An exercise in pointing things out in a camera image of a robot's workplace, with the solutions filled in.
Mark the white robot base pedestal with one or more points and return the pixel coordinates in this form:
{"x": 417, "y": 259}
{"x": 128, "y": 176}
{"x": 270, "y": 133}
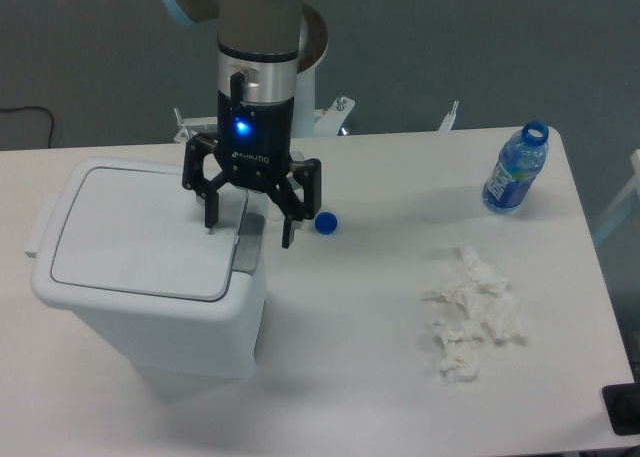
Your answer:
{"x": 325, "y": 117}

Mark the crumpled white tissue pile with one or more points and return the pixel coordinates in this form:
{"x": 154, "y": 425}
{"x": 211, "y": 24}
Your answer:
{"x": 476, "y": 308}

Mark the white chair frame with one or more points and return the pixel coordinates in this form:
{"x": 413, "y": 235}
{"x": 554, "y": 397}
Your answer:
{"x": 622, "y": 206}

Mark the white trash can body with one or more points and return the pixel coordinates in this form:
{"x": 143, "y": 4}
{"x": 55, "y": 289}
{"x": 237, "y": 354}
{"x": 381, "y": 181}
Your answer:
{"x": 196, "y": 337}

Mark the clear small plastic bottle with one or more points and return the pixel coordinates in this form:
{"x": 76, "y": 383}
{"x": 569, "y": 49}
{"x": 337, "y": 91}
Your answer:
{"x": 296, "y": 169}

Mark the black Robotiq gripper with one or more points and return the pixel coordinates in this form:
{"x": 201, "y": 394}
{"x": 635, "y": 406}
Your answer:
{"x": 252, "y": 151}

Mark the black device at edge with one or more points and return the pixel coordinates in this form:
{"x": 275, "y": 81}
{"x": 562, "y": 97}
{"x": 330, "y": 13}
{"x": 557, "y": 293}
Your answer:
{"x": 622, "y": 405}

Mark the blue plastic drink bottle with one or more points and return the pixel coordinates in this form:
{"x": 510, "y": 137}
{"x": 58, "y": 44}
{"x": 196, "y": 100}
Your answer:
{"x": 519, "y": 162}

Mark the white trash can lid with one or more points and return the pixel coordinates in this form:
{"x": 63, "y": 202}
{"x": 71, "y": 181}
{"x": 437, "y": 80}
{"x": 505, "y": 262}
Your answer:
{"x": 140, "y": 232}

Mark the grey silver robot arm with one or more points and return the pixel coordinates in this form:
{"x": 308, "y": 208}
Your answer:
{"x": 194, "y": 11}

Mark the blue bottle cap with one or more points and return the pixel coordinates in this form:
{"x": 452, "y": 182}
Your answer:
{"x": 326, "y": 223}

